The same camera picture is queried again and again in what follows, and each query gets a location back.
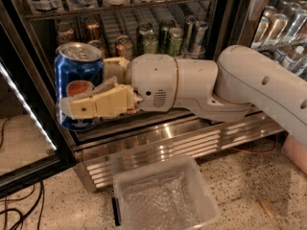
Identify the closed right fridge door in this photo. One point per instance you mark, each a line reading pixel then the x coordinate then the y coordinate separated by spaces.
pixel 233 30

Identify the gold can front middle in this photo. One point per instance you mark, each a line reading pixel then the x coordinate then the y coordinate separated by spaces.
pixel 99 44

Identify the green can front right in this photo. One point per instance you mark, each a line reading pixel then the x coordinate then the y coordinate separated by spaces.
pixel 174 42

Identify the gold can front right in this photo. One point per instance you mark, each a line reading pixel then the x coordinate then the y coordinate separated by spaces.
pixel 124 47

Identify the pink plastic bin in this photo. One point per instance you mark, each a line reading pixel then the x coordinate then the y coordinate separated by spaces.
pixel 296 152

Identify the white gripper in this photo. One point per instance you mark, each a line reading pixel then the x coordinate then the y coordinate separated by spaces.
pixel 153 80

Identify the gold can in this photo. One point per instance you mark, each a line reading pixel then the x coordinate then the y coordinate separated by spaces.
pixel 124 47
pixel 99 44

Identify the open glass fridge door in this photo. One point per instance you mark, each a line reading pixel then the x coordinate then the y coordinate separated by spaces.
pixel 32 146

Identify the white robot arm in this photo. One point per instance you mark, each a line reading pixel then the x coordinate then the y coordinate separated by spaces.
pixel 223 90

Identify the green can front left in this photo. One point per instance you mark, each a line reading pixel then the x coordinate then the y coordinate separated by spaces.
pixel 150 43

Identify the green can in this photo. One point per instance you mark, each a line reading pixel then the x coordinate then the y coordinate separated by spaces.
pixel 174 42
pixel 150 43

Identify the clear plastic bin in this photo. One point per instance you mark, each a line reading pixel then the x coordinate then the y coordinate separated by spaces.
pixel 165 195

